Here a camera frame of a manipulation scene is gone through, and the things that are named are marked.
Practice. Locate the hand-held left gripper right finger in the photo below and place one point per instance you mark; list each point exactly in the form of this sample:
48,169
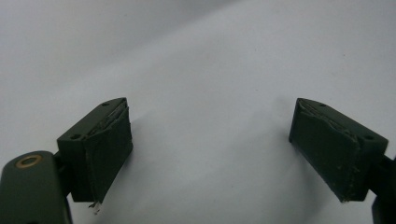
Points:
333,149

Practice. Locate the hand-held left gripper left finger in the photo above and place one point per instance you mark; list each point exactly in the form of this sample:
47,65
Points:
99,155

